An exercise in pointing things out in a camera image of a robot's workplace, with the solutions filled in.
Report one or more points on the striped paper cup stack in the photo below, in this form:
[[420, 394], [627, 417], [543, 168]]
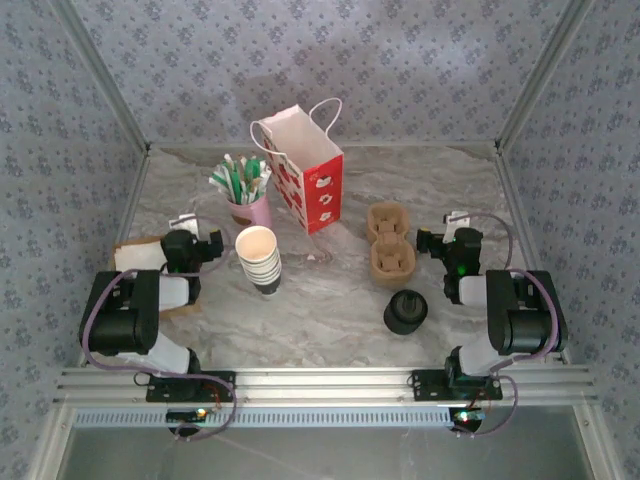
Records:
[[265, 280]]

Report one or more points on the black cup lid stack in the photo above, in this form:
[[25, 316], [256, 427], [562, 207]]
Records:
[[406, 312]]

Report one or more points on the red white paper gift bag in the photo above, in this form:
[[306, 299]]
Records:
[[325, 200]]

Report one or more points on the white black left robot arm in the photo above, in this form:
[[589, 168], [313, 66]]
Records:
[[120, 325]]

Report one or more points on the pink straw holder cup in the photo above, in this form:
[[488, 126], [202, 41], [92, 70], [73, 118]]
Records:
[[257, 215]]

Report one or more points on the left controller board with light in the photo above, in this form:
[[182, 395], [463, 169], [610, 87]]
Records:
[[185, 415]]

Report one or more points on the controller board with light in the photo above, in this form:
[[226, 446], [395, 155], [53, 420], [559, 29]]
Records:
[[462, 417], [185, 415]]

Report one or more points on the right controller board with light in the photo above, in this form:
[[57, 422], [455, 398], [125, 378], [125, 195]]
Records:
[[462, 417]]

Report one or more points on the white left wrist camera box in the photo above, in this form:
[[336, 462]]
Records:
[[182, 222]]

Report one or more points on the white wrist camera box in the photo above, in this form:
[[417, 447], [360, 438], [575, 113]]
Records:
[[457, 222], [182, 222]]

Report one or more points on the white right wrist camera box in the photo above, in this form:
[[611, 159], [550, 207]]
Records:
[[457, 222]]

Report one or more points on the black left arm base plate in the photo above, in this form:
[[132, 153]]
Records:
[[225, 380]]

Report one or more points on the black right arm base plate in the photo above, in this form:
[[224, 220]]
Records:
[[422, 385]]

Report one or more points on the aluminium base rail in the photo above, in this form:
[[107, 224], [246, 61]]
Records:
[[325, 385]]

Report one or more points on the aluminium corner post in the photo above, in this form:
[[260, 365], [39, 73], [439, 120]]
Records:
[[106, 75], [540, 75]]

